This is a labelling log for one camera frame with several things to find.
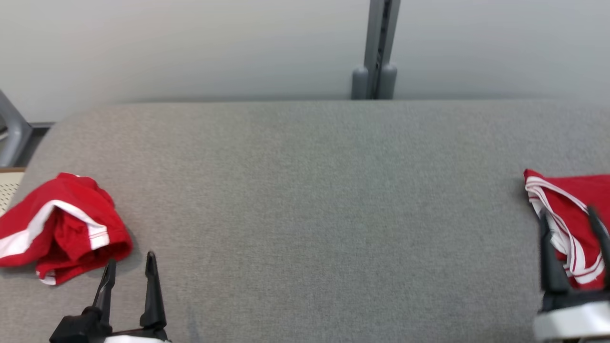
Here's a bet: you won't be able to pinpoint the grey vertical metal post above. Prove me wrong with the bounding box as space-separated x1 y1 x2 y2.
364 0 401 100

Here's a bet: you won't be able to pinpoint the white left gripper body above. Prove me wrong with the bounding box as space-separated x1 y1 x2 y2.
102 327 172 343

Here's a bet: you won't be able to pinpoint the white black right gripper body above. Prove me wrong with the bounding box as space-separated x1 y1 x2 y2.
532 288 610 342

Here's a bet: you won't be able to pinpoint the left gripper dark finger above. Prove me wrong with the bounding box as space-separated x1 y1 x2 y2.
92 259 117 325
139 251 168 331

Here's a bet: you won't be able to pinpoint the grey metal frame leg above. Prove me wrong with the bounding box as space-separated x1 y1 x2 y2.
0 91 33 168

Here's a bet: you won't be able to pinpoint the grey cylindrical post bumper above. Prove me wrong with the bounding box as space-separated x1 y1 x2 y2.
351 67 370 100
379 63 398 100

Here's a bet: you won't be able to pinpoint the beige perforated plastic basket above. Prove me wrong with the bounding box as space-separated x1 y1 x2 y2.
0 168 26 215

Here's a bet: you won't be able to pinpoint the red shorts with white stripe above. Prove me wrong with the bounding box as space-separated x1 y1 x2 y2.
0 172 134 286

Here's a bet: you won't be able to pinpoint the red shirt with white sleeves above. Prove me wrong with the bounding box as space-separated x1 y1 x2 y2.
523 169 610 292

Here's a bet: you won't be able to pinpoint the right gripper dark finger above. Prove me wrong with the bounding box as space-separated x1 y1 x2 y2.
539 214 570 295
586 205 610 290

